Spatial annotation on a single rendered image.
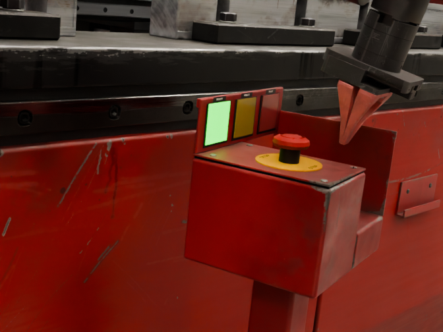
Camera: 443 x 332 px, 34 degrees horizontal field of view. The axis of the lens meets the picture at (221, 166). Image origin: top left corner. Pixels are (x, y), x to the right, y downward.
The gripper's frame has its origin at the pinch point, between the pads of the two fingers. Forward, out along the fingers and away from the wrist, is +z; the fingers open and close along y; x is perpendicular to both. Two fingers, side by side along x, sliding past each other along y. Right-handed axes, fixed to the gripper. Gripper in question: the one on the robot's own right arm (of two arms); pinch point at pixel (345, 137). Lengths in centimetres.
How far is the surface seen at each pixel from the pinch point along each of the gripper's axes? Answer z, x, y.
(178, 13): -3.0, -11.4, 33.6
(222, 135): 3.1, 10.0, 10.4
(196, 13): -3.4, -15.2, 32.9
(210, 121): 1.3, 12.9, 10.9
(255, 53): -2.1, -12.6, 20.3
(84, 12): 5, -19, 56
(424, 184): 21, -68, 0
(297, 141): -0.4, 10.9, 1.5
